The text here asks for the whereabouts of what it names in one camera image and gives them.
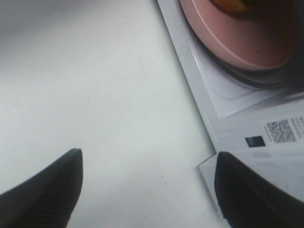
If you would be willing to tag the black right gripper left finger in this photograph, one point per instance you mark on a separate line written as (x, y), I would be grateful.
(47, 199)

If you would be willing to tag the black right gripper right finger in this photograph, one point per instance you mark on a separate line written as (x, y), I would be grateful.
(247, 200)

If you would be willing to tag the pink round plate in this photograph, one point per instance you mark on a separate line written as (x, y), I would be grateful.
(262, 39)

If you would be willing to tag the burger with lettuce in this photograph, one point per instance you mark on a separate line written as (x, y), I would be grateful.
(234, 5)

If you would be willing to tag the white microwave oven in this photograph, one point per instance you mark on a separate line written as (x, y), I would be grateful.
(236, 126)

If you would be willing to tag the white warning label sticker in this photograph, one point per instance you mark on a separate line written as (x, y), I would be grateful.
(285, 130)

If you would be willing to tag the glass microwave turntable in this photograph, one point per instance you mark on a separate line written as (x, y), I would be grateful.
(231, 83)

